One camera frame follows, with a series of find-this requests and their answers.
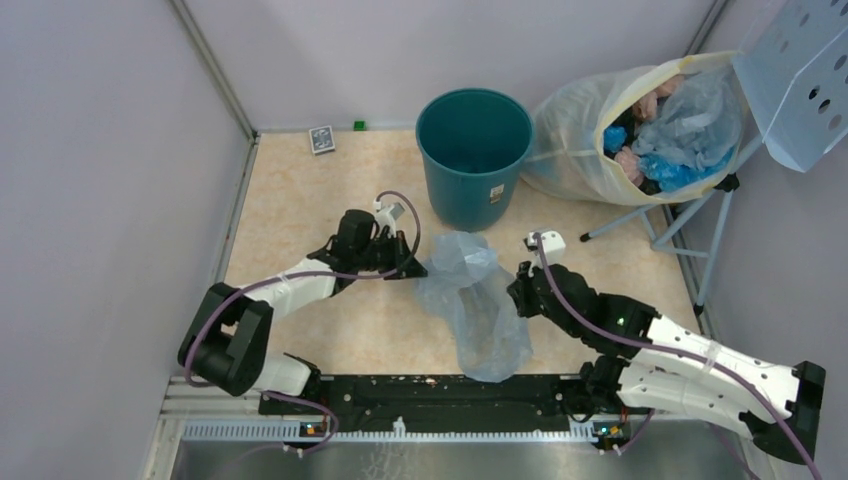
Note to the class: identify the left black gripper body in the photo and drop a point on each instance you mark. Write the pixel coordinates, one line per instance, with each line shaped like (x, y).
(383, 254)

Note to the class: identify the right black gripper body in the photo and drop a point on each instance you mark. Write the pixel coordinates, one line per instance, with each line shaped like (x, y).
(529, 302)

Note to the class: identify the light blue trash bag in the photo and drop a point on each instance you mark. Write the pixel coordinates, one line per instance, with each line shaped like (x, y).
(467, 287)

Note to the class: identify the teal plastic trash bin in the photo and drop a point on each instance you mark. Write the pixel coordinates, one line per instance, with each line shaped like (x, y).
(473, 142)

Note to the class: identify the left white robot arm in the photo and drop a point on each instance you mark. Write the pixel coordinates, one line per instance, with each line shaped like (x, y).
(226, 345)

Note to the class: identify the large translucent sack of bags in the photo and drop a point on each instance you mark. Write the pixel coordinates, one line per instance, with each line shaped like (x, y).
(648, 135)

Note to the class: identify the playing card deck box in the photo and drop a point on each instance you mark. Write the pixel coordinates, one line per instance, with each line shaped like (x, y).
(322, 140)

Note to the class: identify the perforated white metal panel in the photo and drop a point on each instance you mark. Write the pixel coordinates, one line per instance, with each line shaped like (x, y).
(792, 66)

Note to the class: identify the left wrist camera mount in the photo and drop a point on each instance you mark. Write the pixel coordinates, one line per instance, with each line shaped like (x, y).
(387, 215)

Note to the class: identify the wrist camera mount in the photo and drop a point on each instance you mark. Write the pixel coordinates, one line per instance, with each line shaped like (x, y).
(387, 215)
(546, 243)

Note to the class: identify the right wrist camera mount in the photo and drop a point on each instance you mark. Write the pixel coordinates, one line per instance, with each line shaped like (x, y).
(546, 243)

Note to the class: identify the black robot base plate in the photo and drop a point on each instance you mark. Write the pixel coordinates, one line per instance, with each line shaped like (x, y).
(446, 403)

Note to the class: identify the white cable comb strip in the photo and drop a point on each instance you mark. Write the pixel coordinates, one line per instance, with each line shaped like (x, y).
(291, 431)

